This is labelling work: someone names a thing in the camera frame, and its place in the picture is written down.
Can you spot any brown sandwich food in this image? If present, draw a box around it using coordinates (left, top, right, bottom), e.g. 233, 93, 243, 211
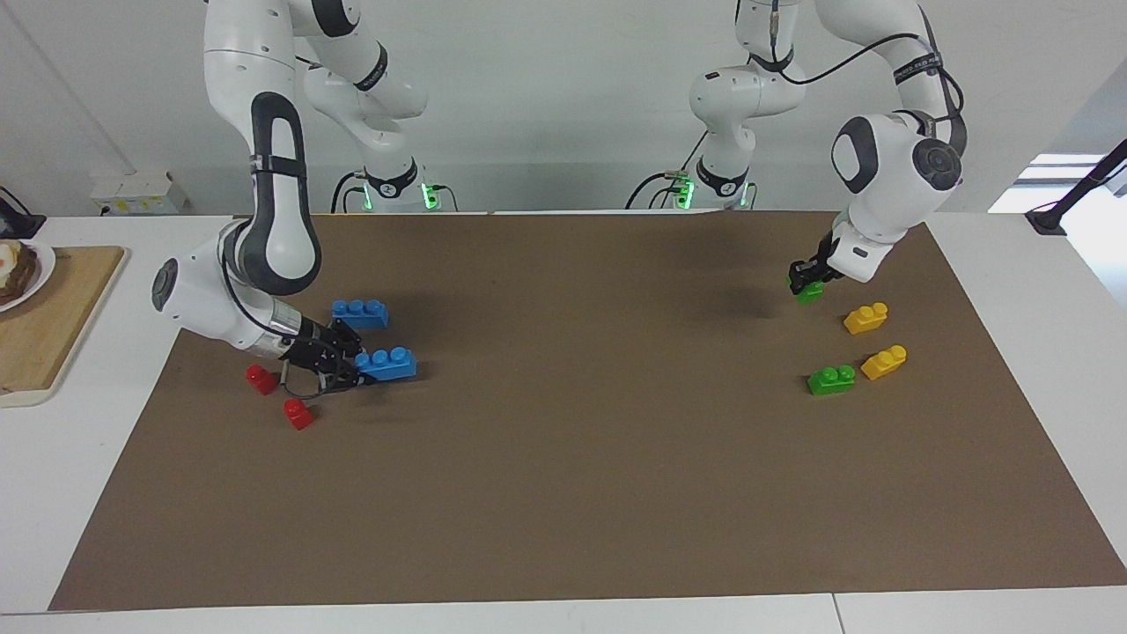
0, 242, 41, 306

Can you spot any black base cable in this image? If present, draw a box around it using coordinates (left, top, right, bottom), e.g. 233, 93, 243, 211
625, 132, 710, 210
330, 170, 366, 213

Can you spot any black device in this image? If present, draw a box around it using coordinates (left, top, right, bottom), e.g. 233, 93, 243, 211
0, 187, 47, 240

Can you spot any brown table mat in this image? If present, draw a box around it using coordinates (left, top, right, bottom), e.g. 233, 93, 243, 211
48, 211, 1127, 611

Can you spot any blue three-stud block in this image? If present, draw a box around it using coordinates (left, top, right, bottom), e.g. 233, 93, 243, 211
331, 299, 390, 330
355, 347, 418, 382

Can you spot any wooden cutting board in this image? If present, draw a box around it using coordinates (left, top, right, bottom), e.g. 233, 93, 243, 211
0, 246, 129, 408

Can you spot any white box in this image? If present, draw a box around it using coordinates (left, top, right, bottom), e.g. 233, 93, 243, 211
91, 172, 188, 217

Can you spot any white plate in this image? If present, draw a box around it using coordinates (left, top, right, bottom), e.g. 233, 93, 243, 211
0, 240, 56, 313

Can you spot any yellow two-stud block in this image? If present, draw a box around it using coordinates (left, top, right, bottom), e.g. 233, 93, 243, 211
861, 344, 908, 381
843, 302, 889, 335

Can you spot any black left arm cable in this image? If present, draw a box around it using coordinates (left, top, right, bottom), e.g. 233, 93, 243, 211
766, 0, 968, 124

